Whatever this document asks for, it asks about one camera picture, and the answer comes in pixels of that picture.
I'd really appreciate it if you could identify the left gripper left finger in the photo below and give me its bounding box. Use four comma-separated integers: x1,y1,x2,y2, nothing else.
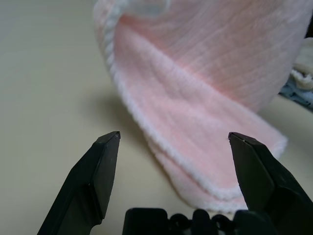
36,131,121,235

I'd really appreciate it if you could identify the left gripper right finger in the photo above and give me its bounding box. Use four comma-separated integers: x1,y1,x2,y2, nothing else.
227,131,313,235

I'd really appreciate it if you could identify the pink terry towel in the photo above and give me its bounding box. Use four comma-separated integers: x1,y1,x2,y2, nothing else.
92,0,313,213

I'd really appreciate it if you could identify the light blue folded towel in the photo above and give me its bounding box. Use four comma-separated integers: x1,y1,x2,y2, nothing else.
278,78,313,111

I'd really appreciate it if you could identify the beige folded towel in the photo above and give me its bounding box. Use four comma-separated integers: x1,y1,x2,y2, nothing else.
291,36,313,90

